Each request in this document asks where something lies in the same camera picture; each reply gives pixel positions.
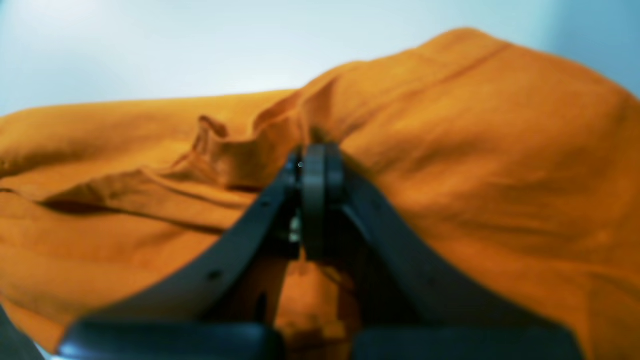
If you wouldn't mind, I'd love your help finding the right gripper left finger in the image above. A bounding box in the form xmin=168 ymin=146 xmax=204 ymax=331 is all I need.
xmin=57 ymin=145 xmax=328 ymax=360

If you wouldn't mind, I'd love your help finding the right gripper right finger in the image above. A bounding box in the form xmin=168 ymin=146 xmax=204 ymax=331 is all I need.
xmin=325 ymin=143 xmax=583 ymax=360

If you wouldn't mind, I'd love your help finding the orange t-shirt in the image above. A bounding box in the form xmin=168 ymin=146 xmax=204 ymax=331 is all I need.
xmin=1 ymin=29 xmax=639 ymax=360

